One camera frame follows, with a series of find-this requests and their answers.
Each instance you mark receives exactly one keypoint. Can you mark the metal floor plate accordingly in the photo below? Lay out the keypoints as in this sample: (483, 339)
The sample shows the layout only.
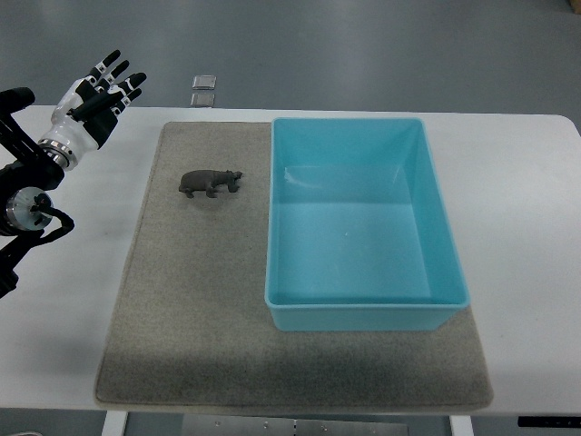
(203, 100)
(204, 82)

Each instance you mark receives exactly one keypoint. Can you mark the white right table leg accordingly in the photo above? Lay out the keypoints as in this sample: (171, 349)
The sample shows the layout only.
(461, 425)

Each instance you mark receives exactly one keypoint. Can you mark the grey metal table crossbar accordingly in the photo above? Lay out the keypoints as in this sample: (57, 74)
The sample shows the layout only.
(238, 425)

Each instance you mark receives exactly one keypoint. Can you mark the lower metal floor plate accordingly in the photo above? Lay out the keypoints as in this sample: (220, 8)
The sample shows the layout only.
(203, 100)

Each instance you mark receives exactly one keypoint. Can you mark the blue plastic box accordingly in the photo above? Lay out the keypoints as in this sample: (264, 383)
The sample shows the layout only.
(358, 237)

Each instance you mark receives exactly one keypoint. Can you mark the grey felt mat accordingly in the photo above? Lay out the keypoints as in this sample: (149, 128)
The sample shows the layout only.
(191, 328)

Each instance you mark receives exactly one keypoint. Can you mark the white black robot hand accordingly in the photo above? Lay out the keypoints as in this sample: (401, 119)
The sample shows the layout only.
(88, 113)

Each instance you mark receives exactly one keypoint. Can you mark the brown hippo toy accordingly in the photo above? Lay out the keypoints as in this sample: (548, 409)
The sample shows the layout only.
(208, 181)

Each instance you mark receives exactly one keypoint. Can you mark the white left table leg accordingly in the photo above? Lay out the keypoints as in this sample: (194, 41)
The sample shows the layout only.
(115, 423)

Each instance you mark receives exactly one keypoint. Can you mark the white table leg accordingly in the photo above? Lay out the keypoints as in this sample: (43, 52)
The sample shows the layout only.
(115, 423)
(461, 425)

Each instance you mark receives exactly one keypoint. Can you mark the black table control panel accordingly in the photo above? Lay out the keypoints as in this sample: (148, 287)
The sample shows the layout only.
(554, 422)

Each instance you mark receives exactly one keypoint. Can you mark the upper metal floor plate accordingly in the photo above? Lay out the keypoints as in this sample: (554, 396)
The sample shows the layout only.
(204, 82)

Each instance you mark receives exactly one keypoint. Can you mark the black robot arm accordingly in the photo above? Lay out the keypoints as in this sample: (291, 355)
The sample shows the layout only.
(27, 213)

